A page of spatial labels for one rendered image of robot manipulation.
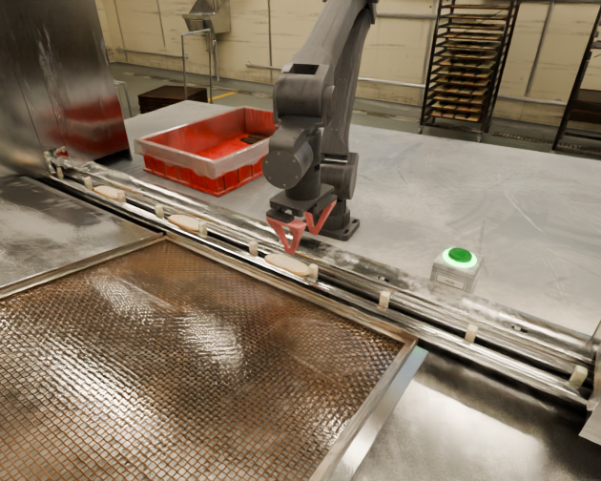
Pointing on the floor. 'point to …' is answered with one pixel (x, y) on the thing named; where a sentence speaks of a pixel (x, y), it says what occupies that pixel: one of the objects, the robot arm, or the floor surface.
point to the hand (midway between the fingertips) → (302, 240)
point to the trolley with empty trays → (156, 98)
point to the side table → (459, 213)
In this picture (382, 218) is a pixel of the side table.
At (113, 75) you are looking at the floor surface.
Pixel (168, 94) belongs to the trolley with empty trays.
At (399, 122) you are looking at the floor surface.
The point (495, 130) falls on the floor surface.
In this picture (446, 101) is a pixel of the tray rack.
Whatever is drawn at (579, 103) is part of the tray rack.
